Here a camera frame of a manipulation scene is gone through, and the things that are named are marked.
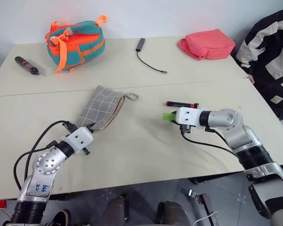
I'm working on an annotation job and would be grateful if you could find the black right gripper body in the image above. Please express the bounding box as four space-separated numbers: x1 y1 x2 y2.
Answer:
179 123 193 136

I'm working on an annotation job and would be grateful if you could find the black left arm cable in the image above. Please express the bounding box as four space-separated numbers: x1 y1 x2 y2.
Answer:
13 120 76 192

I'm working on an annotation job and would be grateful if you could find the black metal bar with clamp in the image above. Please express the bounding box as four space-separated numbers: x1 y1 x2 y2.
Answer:
187 188 218 226

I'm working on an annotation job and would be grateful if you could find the black and white jacket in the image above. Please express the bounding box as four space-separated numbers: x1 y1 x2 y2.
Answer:
234 9 283 140

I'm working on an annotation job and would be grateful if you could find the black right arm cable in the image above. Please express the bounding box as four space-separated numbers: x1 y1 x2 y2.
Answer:
180 127 241 156

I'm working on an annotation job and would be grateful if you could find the black shoe with white sole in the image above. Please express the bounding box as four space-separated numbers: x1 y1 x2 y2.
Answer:
46 210 69 226

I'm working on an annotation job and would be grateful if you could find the teal and orange backpack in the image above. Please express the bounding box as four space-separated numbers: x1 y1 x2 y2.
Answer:
44 14 108 75

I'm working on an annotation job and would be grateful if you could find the dark rounded shape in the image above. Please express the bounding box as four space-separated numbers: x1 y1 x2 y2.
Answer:
157 200 192 226
101 194 129 226

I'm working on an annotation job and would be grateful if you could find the green small eraser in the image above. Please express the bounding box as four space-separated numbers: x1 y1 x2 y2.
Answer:
162 112 178 122

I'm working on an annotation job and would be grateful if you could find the black pen-shaped tool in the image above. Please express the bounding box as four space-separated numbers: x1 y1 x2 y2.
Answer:
14 56 42 77

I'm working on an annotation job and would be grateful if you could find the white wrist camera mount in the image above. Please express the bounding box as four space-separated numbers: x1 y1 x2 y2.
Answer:
175 106 207 129
65 126 95 154

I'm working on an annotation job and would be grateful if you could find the red and black marker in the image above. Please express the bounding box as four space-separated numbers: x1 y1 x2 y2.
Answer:
165 100 200 109

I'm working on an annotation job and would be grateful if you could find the grey plaid pouch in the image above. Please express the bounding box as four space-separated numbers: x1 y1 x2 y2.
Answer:
74 85 140 131

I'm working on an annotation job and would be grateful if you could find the pink fabric bag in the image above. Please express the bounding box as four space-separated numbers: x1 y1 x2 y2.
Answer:
177 28 236 62

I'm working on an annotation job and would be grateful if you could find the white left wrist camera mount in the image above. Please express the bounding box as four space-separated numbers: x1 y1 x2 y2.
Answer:
65 126 95 154

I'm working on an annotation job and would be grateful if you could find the thin white cable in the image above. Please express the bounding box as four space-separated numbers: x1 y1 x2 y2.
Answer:
194 211 220 226

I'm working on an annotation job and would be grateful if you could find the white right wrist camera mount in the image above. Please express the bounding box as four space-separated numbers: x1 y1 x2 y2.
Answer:
175 106 207 129

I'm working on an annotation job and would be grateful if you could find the grey USB hub with cable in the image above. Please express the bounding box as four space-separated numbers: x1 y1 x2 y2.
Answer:
134 37 169 75

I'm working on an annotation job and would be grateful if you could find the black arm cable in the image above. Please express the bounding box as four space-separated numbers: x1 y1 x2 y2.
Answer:
180 127 241 156
13 120 76 192

